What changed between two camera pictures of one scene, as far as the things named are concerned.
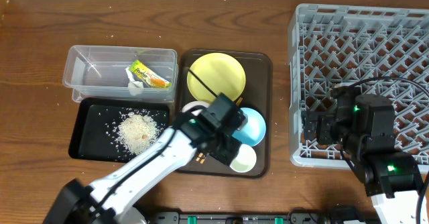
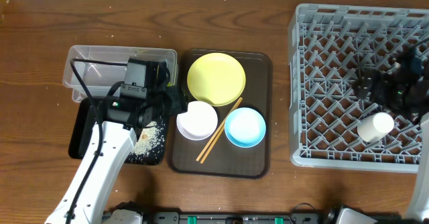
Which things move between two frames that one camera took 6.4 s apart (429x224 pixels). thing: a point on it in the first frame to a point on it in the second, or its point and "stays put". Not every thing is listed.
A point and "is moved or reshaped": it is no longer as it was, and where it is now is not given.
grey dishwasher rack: x=378 y=51 stays put
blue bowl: x=253 y=131 stays put
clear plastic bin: x=100 y=72 stays put
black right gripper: x=310 y=123 to x=384 y=80
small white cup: x=245 y=160 is moved or reshaped
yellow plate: x=223 y=72 stays put
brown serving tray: x=257 y=95 stays put
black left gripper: x=229 y=159 to x=180 y=104
